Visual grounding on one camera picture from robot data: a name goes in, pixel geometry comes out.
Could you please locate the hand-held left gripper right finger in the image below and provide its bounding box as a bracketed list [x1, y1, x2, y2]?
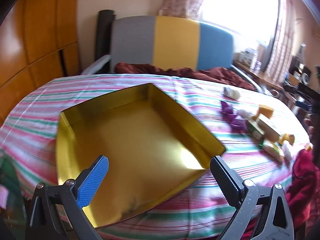
[210, 155, 294, 240]

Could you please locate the person's red clothing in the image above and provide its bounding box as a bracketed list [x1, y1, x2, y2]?
[285, 149, 320, 230]

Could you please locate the small white wad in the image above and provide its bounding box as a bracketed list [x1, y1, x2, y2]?
[281, 144, 293, 164]

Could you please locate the yellow green packet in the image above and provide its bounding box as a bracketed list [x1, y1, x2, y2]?
[260, 140, 285, 163]

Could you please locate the window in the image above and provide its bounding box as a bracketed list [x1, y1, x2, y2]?
[200, 0, 280, 48]

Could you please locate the gold tin box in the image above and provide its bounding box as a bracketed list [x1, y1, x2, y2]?
[55, 82, 227, 229]

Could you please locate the wooden desk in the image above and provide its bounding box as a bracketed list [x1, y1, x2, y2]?
[235, 55, 283, 90]

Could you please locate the wooden wardrobe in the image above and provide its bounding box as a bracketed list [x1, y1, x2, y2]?
[0, 0, 82, 128]

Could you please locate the purple packet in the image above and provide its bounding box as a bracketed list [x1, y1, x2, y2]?
[220, 100, 237, 117]
[229, 116, 248, 132]

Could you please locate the grey yellow blue sofa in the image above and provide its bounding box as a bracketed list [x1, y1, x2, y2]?
[80, 15, 263, 93]

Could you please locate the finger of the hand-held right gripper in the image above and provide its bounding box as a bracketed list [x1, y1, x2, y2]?
[284, 84, 314, 98]
[295, 101, 315, 112]

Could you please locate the striped bed sheet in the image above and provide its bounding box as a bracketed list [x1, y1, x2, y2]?
[0, 73, 313, 240]

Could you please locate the dark red blanket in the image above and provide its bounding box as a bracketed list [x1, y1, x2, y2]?
[114, 62, 257, 90]

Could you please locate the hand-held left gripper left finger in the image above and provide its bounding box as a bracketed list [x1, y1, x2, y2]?
[25, 155, 110, 240]

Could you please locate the cream carton box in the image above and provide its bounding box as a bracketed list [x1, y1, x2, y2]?
[255, 116, 280, 142]

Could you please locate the black rolled mat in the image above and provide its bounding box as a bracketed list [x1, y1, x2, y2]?
[95, 9, 116, 63]

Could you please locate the yellow knitted pouch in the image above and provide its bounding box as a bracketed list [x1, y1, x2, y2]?
[279, 134, 296, 147]

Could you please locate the small green packet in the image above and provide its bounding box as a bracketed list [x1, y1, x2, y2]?
[247, 120, 265, 139]

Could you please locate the white plastic wad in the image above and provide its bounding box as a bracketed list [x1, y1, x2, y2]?
[236, 108, 253, 119]

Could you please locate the square yellow sponge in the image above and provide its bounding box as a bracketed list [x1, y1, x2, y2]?
[257, 104, 274, 119]

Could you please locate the cream white wad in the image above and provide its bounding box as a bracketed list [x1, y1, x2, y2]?
[224, 87, 240, 99]

